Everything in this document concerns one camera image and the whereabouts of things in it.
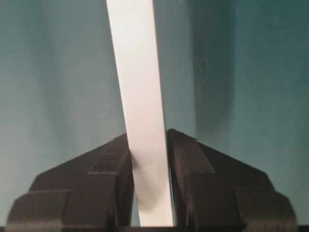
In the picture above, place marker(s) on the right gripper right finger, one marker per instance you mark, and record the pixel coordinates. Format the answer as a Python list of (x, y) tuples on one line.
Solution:
[(215, 192)]

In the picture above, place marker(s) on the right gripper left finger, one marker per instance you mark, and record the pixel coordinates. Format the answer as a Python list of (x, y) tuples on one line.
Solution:
[(92, 192)]

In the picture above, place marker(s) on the long white wooden board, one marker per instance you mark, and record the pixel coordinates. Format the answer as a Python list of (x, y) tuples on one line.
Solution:
[(132, 24)]

